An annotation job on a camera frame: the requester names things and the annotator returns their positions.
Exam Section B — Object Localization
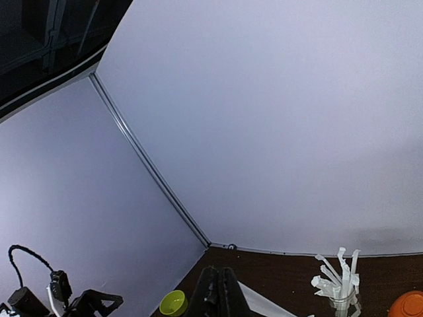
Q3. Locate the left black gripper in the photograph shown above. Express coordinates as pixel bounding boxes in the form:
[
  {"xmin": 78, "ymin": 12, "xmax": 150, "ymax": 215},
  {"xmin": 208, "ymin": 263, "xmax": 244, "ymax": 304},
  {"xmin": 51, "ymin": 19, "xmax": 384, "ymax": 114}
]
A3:
[{"xmin": 64, "ymin": 290, "xmax": 124, "ymax": 317}]

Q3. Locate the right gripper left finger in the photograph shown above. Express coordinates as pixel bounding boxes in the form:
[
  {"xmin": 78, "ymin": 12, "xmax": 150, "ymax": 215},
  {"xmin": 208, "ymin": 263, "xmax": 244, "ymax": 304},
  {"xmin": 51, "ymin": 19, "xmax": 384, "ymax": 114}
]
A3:
[{"xmin": 188, "ymin": 266, "xmax": 219, "ymax": 317}]

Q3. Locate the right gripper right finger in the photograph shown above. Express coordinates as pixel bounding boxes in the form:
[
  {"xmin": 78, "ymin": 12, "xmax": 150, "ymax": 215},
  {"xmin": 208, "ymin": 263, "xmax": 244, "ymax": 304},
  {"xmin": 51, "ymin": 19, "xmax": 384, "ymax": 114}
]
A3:
[{"xmin": 219, "ymin": 267, "xmax": 251, "ymax": 317}]

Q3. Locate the brown paper takeout bag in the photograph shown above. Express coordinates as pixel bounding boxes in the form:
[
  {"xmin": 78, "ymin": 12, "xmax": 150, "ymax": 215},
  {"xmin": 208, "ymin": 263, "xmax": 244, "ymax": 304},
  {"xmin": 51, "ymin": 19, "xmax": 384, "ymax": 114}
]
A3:
[{"xmin": 238, "ymin": 281, "xmax": 297, "ymax": 317}]

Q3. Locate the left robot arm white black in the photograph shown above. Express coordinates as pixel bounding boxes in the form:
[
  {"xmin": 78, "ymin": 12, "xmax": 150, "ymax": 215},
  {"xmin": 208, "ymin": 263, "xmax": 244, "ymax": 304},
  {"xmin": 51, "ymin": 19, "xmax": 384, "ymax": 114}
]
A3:
[{"xmin": 1, "ymin": 287, "xmax": 124, "ymax": 316}]

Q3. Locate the green small bowl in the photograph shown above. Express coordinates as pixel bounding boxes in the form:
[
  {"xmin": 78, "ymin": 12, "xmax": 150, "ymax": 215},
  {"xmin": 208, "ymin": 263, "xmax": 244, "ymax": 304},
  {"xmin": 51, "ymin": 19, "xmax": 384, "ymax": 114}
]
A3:
[{"xmin": 159, "ymin": 290, "xmax": 188, "ymax": 317}]

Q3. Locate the glass jar of straws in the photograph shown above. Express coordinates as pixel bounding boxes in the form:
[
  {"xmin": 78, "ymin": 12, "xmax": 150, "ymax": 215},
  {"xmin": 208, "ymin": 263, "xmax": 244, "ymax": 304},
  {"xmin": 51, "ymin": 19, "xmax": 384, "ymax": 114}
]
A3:
[{"xmin": 311, "ymin": 247, "xmax": 362, "ymax": 316}]

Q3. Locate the orange small bowl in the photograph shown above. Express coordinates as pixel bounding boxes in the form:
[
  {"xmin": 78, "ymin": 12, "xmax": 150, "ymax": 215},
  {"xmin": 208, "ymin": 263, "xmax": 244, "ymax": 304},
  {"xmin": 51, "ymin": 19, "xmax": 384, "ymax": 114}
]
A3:
[{"xmin": 388, "ymin": 291, "xmax": 423, "ymax": 317}]

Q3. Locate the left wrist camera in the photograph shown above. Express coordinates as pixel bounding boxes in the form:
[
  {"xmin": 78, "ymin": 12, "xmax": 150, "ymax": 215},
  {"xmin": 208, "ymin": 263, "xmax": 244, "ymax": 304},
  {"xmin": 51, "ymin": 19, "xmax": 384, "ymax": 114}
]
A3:
[{"xmin": 47, "ymin": 270, "xmax": 72, "ymax": 316}]

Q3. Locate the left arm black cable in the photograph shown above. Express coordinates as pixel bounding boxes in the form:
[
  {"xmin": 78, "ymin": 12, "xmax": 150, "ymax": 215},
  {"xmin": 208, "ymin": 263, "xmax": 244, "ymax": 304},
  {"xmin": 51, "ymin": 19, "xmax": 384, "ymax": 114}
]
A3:
[{"xmin": 8, "ymin": 244, "xmax": 56, "ymax": 290}]

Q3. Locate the left aluminium frame post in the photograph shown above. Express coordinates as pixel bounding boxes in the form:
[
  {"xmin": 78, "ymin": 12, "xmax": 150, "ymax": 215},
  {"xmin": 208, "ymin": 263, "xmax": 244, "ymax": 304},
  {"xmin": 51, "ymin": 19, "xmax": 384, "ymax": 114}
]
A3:
[{"xmin": 89, "ymin": 71, "xmax": 212, "ymax": 248}]

